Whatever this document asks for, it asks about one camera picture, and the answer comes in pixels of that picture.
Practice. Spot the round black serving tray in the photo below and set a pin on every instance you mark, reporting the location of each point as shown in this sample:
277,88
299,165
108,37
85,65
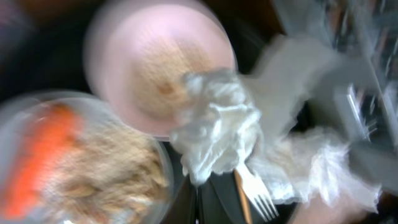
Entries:
41,49

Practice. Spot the rice crumbs in bowl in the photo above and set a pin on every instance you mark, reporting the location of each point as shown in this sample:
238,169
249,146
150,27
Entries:
157,86

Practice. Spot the white plastic fork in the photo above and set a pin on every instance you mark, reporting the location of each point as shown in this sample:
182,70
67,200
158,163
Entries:
257,193

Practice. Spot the orange carrot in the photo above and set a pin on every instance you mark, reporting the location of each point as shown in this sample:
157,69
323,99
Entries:
46,140

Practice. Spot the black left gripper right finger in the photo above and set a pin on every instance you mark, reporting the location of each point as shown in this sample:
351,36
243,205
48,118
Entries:
218,201

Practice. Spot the white tissue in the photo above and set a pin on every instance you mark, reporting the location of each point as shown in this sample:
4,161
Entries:
220,129
312,164

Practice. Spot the pink bowl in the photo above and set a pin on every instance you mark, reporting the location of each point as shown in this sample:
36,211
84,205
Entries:
137,52

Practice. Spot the grey plate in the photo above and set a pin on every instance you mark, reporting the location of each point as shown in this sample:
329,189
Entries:
17,113

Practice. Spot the wooden chopstick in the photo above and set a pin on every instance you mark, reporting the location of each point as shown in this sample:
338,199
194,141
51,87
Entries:
243,200

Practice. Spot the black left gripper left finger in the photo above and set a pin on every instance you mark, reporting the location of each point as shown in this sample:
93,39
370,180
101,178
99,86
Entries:
183,209

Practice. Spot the peanut shells and rice scraps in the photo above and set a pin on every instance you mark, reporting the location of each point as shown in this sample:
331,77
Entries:
110,175

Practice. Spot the grey dishwasher rack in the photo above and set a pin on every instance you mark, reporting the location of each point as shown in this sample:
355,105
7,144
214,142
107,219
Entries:
359,96

